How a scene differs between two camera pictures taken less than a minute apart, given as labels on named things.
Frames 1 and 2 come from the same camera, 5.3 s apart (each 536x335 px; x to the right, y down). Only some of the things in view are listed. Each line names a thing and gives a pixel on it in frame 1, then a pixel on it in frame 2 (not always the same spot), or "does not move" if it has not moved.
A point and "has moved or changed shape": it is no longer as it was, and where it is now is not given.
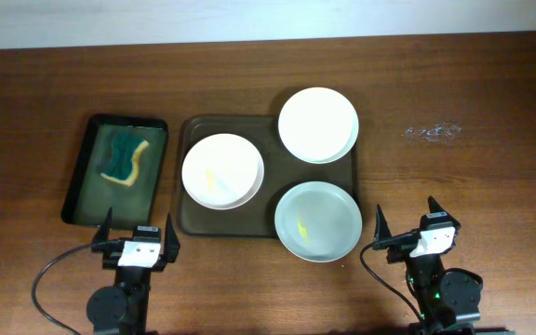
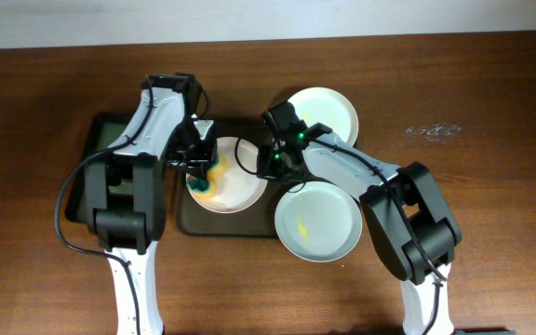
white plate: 222,171 does not move
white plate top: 318,125 does not move
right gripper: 382,232 to 266,169
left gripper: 173,244 to 196,167
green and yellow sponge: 117,155 has moved or changed shape
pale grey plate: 319,221 does not move
